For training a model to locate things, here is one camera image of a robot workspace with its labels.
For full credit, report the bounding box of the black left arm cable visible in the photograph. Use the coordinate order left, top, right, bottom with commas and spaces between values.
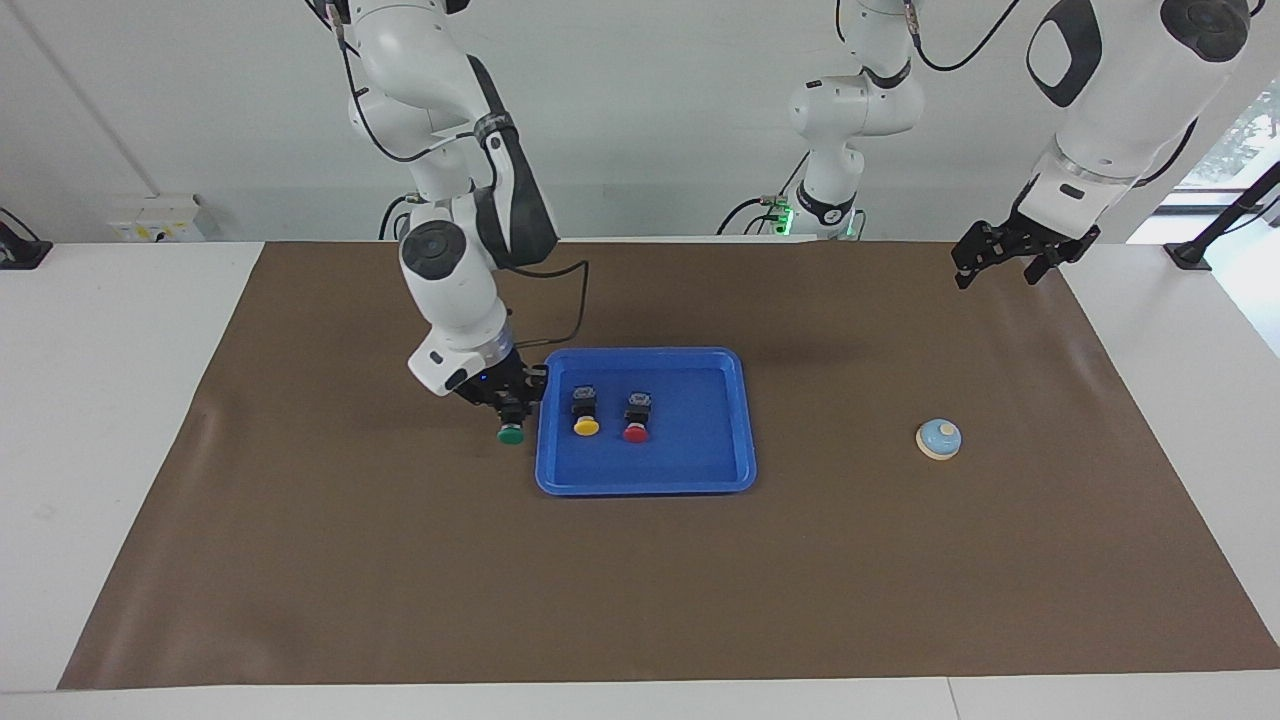
905, 0, 1026, 73

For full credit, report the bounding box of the light blue call bell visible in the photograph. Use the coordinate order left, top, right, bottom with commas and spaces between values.
915, 418, 963, 463

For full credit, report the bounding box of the brown table mat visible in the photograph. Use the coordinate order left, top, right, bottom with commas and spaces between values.
57, 238, 1280, 691

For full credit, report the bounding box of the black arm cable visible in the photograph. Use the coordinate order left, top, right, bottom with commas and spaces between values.
905, 0, 1026, 73
500, 258, 590, 351

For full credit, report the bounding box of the black clamp mount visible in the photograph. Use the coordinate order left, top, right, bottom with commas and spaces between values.
0, 207, 54, 271

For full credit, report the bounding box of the blue plastic tray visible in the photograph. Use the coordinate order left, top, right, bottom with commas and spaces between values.
534, 346, 758, 498

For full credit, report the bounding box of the black angled stand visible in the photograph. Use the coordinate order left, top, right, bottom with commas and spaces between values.
1163, 160, 1280, 272

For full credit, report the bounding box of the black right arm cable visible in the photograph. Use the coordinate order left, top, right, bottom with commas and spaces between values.
500, 258, 590, 351

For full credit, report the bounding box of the bright window pane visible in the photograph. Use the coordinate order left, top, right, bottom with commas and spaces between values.
1175, 80, 1280, 193

